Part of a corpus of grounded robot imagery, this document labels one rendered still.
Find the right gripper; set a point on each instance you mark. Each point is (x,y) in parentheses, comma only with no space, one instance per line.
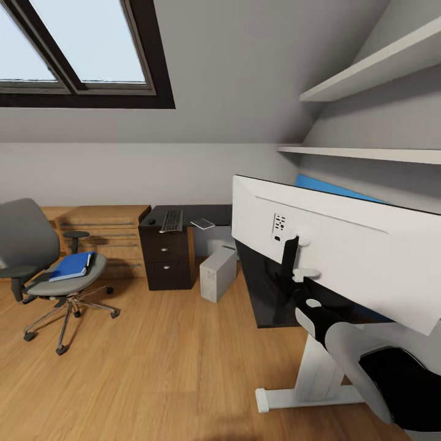
(287,284)

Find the notebook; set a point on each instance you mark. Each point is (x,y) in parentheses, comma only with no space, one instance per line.
(203,224)

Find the folder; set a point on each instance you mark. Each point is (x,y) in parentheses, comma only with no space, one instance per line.
(73,266)

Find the keyboard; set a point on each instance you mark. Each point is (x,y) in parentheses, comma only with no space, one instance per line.
(173,221)

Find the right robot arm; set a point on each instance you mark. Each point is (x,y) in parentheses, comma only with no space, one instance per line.
(396,386)

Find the fixed window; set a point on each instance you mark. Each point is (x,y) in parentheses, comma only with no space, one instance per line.
(82,54)

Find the swivel chair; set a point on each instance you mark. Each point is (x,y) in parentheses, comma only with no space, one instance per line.
(29,249)

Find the monitor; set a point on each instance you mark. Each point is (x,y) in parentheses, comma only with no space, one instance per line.
(385,257)

